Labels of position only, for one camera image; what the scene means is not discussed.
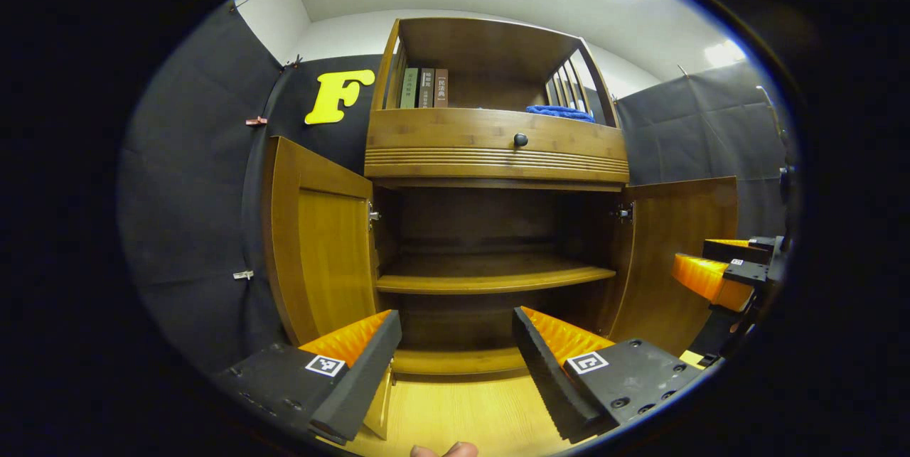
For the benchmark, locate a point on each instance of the reddish brown book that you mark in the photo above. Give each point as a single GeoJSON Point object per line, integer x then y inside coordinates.
{"type": "Point", "coordinates": [441, 87]}

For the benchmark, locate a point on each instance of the blue folded cloth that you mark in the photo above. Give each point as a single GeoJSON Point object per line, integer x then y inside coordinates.
{"type": "Point", "coordinates": [561, 114]}

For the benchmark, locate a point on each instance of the metal door hinge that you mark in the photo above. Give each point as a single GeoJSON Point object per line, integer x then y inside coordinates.
{"type": "Point", "coordinates": [625, 213]}
{"type": "Point", "coordinates": [373, 213]}

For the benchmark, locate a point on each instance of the wooden cabinet door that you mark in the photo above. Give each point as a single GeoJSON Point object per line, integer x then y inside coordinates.
{"type": "Point", "coordinates": [334, 251]}
{"type": "Point", "coordinates": [668, 229]}

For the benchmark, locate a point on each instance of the green book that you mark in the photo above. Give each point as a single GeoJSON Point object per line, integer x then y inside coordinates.
{"type": "Point", "coordinates": [409, 87]}

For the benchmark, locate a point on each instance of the red clip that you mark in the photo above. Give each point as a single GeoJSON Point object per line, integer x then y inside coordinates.
{"type": "Point", "coordinates": [256, 121]}

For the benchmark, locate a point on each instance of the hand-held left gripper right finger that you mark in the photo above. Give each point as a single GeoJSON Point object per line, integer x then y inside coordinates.
{"type": "Point", "coordinates": [544, 379]}

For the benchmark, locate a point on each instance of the wooden drawer front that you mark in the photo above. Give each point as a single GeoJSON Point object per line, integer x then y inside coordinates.
{"type": "Point", "coordinates": [441, 137]}

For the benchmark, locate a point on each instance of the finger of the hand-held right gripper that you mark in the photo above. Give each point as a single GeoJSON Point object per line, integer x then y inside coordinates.
{"type": "Point", "coordinates": [746, 273]}
{"type": "Point", "coordinates": [736, 249]}

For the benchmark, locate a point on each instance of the white clip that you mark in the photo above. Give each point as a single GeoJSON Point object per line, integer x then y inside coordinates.
{"type": "Point", "coordinates": [243, 275]}

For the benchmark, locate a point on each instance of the black backdrop cloth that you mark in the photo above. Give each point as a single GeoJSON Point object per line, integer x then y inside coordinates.
{"type": "Point", "coordinates": [192, 194]}

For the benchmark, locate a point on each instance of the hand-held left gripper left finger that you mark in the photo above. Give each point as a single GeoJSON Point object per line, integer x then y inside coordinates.
{"type": "Point", "coordinates": [362, 372]}

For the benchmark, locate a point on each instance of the wooden inner shelf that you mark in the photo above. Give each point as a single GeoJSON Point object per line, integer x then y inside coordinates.
{"type": "Point", "coordinates": [490, 276]}

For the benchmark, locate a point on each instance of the black round drawer knob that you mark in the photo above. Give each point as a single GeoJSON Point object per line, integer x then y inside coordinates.
{"type": "Point", "coordinates": [520, 139]}

